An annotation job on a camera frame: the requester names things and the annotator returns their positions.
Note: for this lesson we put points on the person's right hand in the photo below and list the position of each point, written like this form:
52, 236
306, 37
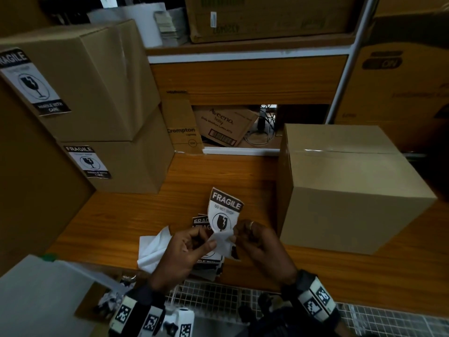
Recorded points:
266, 252

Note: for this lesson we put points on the person's left hand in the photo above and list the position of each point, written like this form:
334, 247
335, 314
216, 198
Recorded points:
179, 256

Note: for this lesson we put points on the white backing paper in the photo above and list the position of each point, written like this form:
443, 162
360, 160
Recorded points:
152, 249

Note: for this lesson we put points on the stack of fragile stickers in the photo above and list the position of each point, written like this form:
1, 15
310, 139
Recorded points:
201, 221

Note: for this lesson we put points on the fragile sticker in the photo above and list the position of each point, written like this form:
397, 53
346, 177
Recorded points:
224, 207
31, 84
87, 163

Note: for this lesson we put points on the medium taped cardboard box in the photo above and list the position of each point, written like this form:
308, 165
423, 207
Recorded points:
350, 207

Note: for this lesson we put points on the small taped cardboard box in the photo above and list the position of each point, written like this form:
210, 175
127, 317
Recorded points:
140, 164

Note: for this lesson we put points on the large stapled cardboard box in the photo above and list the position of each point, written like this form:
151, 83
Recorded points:
98, 77

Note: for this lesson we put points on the barcode printed cardboard box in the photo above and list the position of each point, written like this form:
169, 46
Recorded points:
224, 124

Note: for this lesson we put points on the flattened printed cardboard carton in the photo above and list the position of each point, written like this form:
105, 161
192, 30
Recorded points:
179, 119

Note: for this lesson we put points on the large cardboard box dark band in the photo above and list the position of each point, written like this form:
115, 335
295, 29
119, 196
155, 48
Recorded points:
393, 98

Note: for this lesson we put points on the large cardboard box white sticker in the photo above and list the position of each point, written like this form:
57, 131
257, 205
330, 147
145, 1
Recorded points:
273, 21

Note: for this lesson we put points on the plastic wrapped cardboard box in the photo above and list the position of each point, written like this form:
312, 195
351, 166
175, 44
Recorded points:
410, 5

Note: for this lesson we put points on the right wrist tracker band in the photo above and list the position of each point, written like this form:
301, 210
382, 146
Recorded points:
315, 298

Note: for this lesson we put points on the wrist tracker band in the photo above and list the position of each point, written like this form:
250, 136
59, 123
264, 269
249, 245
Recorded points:
136, 314
315, 298

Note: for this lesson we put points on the left wrist tracker band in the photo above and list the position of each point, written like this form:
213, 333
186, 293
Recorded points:
136, 314

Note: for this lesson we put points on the crumpled paper scraps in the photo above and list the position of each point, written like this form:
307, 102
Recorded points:
108, 300

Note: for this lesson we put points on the stack of grey cards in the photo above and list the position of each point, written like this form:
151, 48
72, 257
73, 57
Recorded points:
168, 28

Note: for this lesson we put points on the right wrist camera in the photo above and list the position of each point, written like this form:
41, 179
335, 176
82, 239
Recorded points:
270, 312

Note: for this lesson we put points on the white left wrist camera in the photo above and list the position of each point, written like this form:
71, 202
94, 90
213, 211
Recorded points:
182, 322

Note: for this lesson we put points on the white frame bar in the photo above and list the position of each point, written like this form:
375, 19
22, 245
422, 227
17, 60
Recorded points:
42, 301

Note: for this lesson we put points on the wooden shelf unit white frame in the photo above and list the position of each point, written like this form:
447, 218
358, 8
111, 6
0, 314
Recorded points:
245, 80

